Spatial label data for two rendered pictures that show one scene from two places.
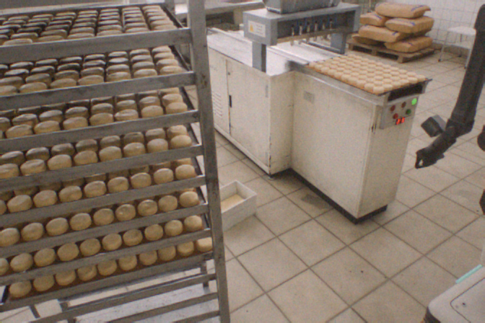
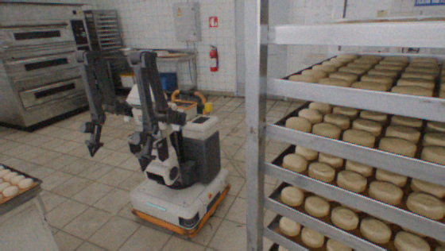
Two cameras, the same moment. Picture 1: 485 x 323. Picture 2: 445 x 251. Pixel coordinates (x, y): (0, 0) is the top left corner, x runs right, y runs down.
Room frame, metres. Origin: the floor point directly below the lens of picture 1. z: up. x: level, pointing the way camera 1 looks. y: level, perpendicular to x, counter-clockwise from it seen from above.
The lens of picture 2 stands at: (1.49, 0.54, 1.53)
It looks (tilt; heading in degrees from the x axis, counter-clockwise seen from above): 23 degrees down; 236
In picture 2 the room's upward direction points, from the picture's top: 3 degrees counter-clockwise
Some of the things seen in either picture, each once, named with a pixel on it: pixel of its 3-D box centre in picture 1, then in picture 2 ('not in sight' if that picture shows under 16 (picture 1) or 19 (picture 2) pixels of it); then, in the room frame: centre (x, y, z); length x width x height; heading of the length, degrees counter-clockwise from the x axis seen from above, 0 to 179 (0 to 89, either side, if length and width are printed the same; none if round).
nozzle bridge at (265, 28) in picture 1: (301, 34); not in sight; (2.51, -0.44, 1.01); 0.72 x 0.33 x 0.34; 118
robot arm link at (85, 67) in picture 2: not in sight; (90, 88); (1.31, -1.14, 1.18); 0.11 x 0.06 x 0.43; 118
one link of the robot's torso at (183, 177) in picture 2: not in sight; (172, 174); (0.92, -1.04, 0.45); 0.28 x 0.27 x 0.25; 118
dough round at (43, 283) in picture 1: (44, 281); not in sight; (0.69, 0.56, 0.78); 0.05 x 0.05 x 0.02
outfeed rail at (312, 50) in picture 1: (307, 48); not in sight; (2.68, -0.52, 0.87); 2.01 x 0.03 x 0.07; 28
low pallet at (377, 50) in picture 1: (390, 47); not in sight; (5.68, -2.41, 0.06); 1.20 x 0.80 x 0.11; 34
